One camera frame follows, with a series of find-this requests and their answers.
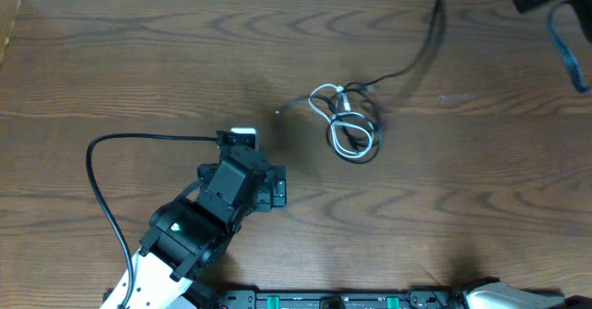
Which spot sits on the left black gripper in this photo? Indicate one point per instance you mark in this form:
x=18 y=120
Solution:
x=272 y=198

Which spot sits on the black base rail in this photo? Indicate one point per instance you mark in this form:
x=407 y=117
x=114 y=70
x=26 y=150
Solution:
x=483 y=293

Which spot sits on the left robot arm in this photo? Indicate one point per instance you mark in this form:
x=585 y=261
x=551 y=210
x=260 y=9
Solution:
x=187 y=235

